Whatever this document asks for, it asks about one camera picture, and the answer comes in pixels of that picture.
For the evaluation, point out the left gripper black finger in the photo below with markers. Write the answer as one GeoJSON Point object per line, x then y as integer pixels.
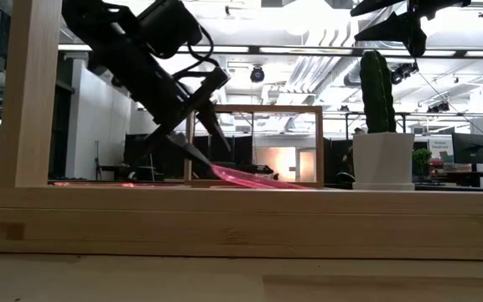
{"type": "Point", "coordinates": [214, 123]}
{"type": "Point", "coordinates": [189, 147]}

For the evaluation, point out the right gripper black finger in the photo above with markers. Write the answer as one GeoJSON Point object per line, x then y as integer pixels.
{"type": "Point", "coordinates": [392, 28]}
{"type": "Point", "coordinates": [382, 6]}

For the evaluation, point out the pink translucent plate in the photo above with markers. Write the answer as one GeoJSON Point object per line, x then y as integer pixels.
{"type": "Point", "coordinates": [250, 180]}

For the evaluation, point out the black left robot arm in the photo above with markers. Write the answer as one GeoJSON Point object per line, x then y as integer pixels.
{"type": "Point", "coordinates": [86, 19]}

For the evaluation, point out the wooden slatted shelf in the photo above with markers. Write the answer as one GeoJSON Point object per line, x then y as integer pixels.
{"type": "Point", "coordinates": [224, 226]}

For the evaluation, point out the black ceiling spotlight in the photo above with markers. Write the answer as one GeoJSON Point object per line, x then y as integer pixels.
{"type": "Point", "coordinates": [438, 107]}
{"type": "Point", "coordinates": [403, 72]}

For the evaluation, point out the green cactus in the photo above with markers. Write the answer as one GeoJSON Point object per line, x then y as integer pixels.
{"type": "Point", "coordinates": [376, 92]}

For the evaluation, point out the orange translucent plate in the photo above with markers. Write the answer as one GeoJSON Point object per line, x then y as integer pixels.
{"type": "Point", "coordinates": [99, 184]}

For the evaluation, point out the white hexagonal plant pot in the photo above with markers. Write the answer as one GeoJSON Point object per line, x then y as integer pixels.
{"type": "Point", "coordinates": [384, 161]}

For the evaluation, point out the small green potted plant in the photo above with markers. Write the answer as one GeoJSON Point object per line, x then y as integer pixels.
{"type": "Point", "coordinates": [422, 161]}

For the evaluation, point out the person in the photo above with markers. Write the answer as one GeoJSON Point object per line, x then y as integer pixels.
{"type": "Point", "coordinates": [344, 165]}

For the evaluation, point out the black computer monitor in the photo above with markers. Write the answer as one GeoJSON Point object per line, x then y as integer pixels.
{"type": "Point", "coordinates": [468, 147]}

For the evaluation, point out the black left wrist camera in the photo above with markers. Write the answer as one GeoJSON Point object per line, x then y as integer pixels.
{"type": "Point", "coordinates": [166, 25]}

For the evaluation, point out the black round overhead camera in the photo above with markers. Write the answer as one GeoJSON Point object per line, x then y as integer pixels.
{"type": "Point", "coordinates": [257, 74]}

